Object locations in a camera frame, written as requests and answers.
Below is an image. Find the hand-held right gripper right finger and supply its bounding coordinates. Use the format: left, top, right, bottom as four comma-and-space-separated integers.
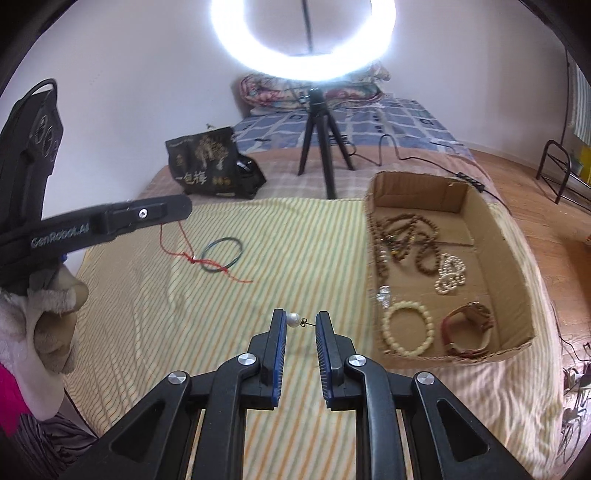
315, 311, 532, 480

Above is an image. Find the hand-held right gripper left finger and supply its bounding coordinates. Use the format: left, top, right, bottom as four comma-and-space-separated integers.
60, 308, 288, 480

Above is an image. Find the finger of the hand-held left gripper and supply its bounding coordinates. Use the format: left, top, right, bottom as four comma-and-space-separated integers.
91, 194, 193, 241

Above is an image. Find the jade pendant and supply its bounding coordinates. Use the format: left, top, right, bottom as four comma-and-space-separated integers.
159, 220, 254, 284

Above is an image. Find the cream bead bracelet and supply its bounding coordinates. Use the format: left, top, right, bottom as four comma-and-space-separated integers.
381, 300, 436, 357

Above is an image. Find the dark thin bangle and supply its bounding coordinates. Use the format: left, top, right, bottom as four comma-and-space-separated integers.
202, 237, 245, 271

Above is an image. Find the brown wooden bead necklace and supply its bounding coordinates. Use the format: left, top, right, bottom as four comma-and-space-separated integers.
372, 213, 443, 280

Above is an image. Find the brown strap wristwatch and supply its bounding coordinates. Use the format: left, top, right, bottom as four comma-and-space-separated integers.
440, 301, 496, 359

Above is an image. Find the white pearl necklace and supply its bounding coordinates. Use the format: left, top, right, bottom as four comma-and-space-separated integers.
433, 253, 467, 295

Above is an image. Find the cardboard box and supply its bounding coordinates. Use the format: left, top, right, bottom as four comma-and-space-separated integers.
365, 171, 537, 364

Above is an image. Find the person's left forearm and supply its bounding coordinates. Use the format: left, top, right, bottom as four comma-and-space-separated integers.
0, 293, 70, 437

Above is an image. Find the person's left hand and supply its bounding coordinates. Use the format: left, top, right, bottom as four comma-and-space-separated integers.
28, 265, 89, 376

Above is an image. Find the black printed bag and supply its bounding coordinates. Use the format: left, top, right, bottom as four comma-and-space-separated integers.
165, 126, 267, 200

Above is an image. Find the yellow striped blanket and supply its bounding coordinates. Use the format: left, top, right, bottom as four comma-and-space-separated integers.
65, 196, 575, 480

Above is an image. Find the folded floral quilt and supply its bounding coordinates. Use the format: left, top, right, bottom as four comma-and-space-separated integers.
239, 62, 392, 112

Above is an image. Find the black tripod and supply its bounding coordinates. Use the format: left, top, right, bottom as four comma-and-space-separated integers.
298, 87, 356, 200

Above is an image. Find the black phone holder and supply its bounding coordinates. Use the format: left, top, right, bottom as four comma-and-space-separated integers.
300, 0, 317, 57

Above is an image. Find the blue patterned bed sheet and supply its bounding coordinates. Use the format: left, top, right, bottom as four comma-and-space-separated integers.
231, 95, 477, 158

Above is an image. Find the person's striped dark clothing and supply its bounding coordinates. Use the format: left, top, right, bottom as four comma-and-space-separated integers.
0, 411, 101, 480

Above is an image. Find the black metal clothes rack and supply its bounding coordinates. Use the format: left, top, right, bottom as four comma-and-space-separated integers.
536, 46, 591, 205

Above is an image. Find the yellow box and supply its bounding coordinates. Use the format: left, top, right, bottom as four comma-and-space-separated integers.
574, 147, 591, 186

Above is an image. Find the striped hanging cloth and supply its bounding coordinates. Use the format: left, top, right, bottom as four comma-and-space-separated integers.
568, 60, 591, 139

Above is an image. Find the white ring light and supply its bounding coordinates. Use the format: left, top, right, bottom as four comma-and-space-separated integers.
210, 0, 398, 85

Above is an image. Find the black power cable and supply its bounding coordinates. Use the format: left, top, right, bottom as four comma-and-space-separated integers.
344, 134, 511, 210

